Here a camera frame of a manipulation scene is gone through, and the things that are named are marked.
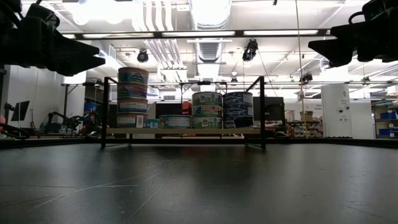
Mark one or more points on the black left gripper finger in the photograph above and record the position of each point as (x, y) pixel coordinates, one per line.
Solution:
(76, 65)
(76, 48)

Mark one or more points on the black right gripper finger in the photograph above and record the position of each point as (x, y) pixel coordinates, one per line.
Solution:
(342, 31)
(334, 53)

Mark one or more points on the teal label seafood can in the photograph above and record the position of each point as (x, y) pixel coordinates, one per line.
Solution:
(153, 123)
(175, 122)

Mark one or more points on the silver can blue white label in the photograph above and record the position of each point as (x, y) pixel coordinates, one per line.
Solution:
(237, 98)

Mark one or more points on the silver can blue barcode label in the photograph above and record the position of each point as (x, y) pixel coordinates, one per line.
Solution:
(238, 109)

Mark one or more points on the silver can green red label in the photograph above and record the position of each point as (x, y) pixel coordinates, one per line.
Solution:
(207, 98)

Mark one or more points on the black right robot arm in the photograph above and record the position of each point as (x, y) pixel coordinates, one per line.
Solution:
(384, 7)

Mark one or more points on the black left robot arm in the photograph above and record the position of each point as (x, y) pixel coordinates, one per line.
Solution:
(6, 12)

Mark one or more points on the light wooden shelf board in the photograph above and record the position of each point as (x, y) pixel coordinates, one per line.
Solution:
(186, 131)

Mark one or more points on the blue bin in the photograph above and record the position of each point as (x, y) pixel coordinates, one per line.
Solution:
(90, 107)

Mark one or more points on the cardboard box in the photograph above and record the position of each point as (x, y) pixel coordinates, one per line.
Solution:
(307, 115)

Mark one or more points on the small black monitor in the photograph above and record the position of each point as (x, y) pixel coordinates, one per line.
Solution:
(20, 110)

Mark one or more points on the rack with blue bins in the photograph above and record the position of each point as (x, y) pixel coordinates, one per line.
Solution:
(388, 115)

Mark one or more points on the rack of colourful goods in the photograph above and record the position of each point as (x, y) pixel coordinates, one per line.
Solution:
(304, 129)

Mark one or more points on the red board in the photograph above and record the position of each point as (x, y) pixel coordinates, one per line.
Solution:
(186, 107)

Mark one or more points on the black table mat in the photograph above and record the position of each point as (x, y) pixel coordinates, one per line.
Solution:
(186, 186)

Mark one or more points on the black ceiling camera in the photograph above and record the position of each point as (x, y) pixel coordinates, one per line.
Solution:
(142, 56)
(250, 49)
(306, 77)

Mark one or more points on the black stand post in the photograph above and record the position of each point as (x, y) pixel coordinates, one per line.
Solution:
(65, 105)

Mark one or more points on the black frame wooden shelf rack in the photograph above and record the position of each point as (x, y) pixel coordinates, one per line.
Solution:
(262, 109)

